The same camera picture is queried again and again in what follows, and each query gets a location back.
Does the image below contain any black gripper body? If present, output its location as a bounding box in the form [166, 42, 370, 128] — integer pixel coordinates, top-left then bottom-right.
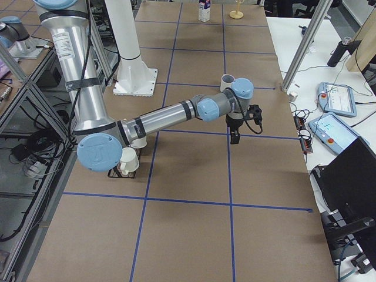
[226, 117, 243, 134]

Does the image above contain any white bowl on rack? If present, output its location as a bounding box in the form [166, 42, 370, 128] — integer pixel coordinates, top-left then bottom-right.
[130, 137, 147, 149]

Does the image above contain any far teach pendant tablet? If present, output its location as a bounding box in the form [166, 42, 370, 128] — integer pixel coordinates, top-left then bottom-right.
[318, 82, 357, 118]

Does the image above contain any wooden cup tree stand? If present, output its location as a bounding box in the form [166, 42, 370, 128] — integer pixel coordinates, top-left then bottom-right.
[229, 0, 244, 19]

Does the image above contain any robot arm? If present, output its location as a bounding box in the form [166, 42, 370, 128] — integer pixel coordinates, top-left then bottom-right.
[35, 1, 262, 172]
[1, 16, 42, 59]

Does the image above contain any black water bottle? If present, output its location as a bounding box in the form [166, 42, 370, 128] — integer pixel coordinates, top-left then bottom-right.
[327, 36, 351, 67]

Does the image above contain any blue white milk carton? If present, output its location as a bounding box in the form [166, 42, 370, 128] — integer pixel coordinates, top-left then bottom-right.
[198, 0, 211, 22]

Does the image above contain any white handled mug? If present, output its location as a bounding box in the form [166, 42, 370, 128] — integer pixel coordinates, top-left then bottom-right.
[220, 74, 235, 92]

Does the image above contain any aluminium frame post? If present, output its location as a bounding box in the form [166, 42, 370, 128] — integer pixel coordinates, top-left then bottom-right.
[281, 0, 333, 92]

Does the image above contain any brown paper table cover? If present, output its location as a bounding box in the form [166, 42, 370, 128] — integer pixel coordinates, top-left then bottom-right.
[28, 1, 335, 281]

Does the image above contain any white mug on rack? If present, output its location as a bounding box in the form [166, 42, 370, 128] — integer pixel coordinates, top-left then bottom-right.
[119, 147, 139, 176]

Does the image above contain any black laptop monitor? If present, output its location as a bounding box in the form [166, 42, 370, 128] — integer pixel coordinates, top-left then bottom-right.
[311, 137, 375, 230]

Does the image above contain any near teach pendant tablet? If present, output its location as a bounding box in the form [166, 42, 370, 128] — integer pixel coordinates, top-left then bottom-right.
[308, 112, 360, 155]

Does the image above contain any black wire dish rack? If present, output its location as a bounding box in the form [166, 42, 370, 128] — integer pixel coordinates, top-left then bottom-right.
[107, 147, 142, 179]

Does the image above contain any teach pendant tablet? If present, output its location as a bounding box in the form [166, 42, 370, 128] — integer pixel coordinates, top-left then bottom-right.
[308, 112, 360, 155]
[318, 82, 357, 118]

